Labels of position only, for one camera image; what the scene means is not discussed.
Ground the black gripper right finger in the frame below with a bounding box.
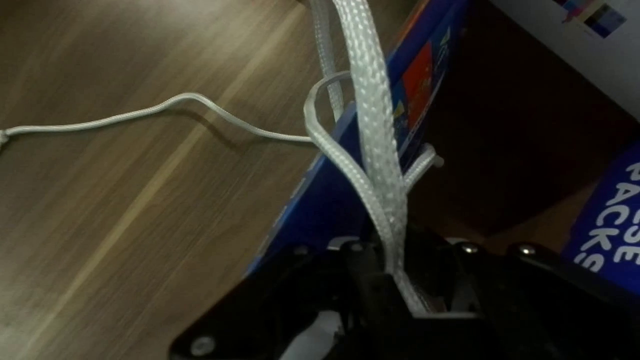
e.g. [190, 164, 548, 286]
[398, 227, 640, 360]

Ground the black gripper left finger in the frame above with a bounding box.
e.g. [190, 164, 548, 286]
[169, 228, 403, 360]

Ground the blue snack pack cardboard box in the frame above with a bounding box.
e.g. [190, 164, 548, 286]
[246, 0, 640, 296]

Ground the thin white rope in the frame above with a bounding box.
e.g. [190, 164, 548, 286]
[0, 70, 403, 268]

